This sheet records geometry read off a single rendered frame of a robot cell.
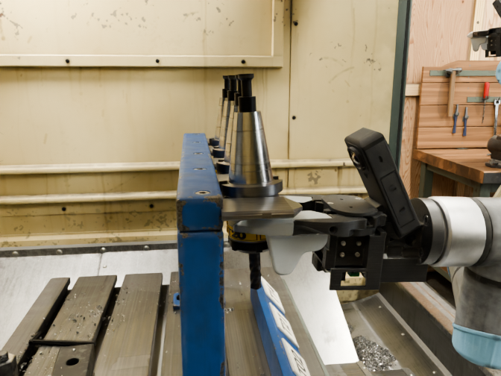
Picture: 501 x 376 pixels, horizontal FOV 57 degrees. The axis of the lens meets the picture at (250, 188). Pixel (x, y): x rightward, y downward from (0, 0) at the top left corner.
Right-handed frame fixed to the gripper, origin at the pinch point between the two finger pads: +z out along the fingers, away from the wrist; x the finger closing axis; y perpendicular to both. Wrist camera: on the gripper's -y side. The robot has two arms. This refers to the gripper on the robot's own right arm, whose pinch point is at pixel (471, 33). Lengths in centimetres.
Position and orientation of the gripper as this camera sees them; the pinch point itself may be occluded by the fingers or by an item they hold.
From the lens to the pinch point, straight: 166.2
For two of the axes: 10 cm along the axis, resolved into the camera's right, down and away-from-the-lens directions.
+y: 1.3, 9.5, 2.8
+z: -3.6, -2.2, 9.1
